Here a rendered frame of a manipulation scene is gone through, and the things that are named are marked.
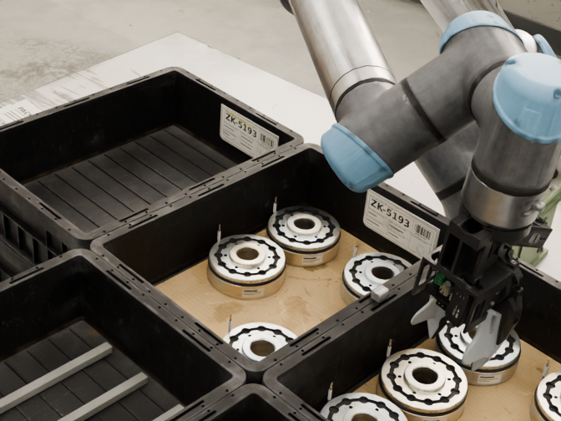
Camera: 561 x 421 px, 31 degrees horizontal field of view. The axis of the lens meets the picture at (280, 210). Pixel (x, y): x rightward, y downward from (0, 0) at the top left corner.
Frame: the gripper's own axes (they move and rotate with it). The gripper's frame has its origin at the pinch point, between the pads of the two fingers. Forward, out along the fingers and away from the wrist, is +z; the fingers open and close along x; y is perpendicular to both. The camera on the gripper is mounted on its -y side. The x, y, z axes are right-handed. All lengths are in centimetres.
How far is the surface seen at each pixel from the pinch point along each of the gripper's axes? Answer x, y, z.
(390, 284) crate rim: -12.1, -2.9, 2.3
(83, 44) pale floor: -236, -119, 118
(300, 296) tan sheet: -24.3, -2.2, 13.5
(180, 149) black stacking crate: -62, -13, 17
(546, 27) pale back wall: -130, -264, 99
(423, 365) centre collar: -3.7, -1.0, 7.8
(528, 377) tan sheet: 4.3, -12.9, 10.8
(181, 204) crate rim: -40.1, 5.9, 4.9
